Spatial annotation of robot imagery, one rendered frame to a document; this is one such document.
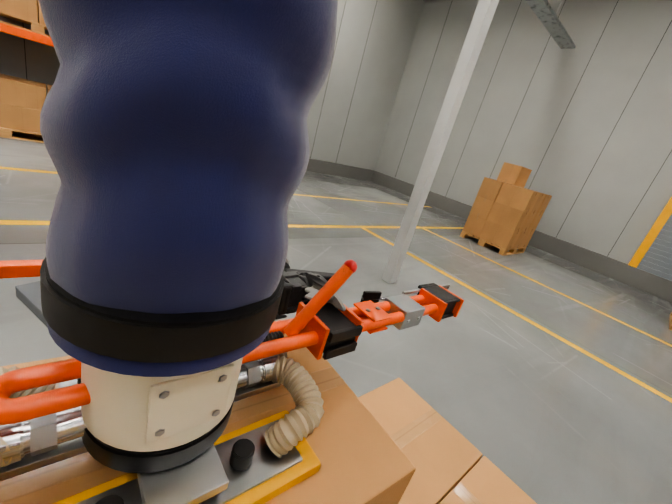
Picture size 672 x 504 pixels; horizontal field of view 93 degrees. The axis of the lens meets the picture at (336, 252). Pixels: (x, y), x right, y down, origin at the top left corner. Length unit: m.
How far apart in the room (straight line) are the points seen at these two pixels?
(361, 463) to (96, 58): 0.55
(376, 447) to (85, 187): 0.51
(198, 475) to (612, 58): 10.33
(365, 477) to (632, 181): 9.35
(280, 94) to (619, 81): 9.99
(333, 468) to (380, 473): 0.07
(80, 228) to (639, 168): 9.63
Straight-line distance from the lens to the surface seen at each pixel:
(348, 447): 0.58
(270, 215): 0.29
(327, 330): 0.51
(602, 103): 10.08
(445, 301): 0.79
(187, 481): 0.46
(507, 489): 1.38
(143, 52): 0.25
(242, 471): 0.50
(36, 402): 0.43
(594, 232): 9.66
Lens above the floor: 1.44
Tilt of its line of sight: 20 degrees down
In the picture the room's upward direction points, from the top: 16 degrees clockwise
